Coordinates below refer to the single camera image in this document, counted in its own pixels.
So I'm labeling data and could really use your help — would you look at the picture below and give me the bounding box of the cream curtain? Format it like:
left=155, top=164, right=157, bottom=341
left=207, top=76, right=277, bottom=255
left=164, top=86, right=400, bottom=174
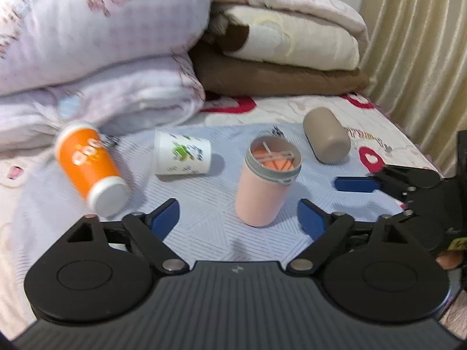
left=359, top=0, right=467, bottom=179

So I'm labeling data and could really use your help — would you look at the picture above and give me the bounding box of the pink cup with grey rim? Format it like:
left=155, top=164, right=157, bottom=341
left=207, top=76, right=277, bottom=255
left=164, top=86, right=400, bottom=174
left=235, top=136, right=303, bottom=227

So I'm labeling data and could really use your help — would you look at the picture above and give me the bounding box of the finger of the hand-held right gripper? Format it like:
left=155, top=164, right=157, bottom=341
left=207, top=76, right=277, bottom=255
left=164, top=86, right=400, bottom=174
left=334, top=165, right=442, bottom=202

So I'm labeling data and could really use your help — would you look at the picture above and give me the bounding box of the person's right hand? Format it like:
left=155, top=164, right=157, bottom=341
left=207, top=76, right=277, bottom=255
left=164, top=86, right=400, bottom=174
left=436, top=250, right=466, bottom=271

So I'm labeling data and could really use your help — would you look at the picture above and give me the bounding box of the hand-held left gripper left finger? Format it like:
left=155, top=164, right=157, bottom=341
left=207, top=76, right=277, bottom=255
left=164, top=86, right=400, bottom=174
left=66, top=198, right=191, bottom=274

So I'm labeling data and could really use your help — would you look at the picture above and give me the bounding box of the cream folded blanket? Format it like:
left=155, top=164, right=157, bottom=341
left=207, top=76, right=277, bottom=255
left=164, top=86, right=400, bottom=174
left=208, top=0, right=370, bottom=71

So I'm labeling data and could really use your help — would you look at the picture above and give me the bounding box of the brown folded blanket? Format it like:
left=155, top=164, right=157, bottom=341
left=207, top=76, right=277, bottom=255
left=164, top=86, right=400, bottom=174
left=190, top=42, right=371, bottom=97

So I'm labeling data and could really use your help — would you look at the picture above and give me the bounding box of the white printed bed sheet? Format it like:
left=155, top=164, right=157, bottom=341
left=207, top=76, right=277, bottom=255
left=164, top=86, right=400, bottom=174
left=0, top=95, right=444, bottom=336

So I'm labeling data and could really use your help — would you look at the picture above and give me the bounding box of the pink checkered quilt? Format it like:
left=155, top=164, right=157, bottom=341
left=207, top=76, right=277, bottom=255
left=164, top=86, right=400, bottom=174
left=0, top=0, right=219, bottom=150

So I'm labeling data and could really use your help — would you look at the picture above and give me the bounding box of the taupe cup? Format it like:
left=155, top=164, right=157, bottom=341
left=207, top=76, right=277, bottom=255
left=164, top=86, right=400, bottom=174
left=303, top=107, right=351, bottom=165

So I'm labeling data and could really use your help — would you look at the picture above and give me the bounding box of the orange cup with white lid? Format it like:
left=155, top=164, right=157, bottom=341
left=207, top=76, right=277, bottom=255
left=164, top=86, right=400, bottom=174
left=55, top=122, right=131, bottom=216

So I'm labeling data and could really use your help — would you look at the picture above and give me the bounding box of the blue striped mat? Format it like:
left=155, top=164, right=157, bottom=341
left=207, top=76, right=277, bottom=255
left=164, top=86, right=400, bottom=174
left=15, top=124, right=405, bottom=263

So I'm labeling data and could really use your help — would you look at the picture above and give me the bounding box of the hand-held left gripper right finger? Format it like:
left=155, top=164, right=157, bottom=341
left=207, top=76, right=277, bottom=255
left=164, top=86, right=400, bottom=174
left=287, top=199, right=415, bottom=273

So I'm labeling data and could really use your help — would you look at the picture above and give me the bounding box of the white printed paper cup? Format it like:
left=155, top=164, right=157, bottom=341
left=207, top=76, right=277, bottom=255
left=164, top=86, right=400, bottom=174
left=153, top=128, right=212, bottom=176

